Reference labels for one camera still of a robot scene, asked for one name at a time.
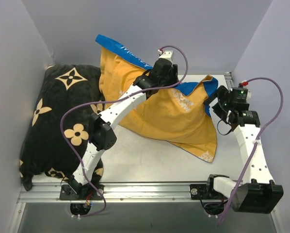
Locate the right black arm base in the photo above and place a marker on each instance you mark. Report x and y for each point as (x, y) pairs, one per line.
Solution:
(200, 191)

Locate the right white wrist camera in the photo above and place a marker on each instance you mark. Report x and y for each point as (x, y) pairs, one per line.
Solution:
(244, 84)

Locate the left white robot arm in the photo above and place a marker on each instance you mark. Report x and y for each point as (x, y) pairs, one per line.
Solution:
(101, 126)

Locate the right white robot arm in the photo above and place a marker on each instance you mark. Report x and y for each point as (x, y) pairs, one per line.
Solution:
(255, 191)

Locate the black floral pillow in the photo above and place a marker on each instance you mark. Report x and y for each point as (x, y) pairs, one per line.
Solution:
(57, 136)

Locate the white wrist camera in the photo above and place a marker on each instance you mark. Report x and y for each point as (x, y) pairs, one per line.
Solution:
(167, 55)
(244, 84)

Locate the blue and yellow pillowcase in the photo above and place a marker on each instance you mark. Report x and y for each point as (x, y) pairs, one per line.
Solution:
(177, 115)

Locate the aluminium front rail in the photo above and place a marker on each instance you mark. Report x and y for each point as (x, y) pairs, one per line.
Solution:
(117, 192)

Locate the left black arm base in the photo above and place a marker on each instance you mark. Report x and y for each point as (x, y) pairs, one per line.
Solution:
(86, 193)

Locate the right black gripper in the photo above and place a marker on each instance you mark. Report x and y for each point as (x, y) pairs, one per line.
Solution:
(213, 97)

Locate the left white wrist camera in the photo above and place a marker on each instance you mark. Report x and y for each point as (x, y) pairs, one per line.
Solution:
(167, 55)

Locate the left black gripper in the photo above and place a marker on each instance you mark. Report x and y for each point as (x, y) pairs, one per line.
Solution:
(165, 69)

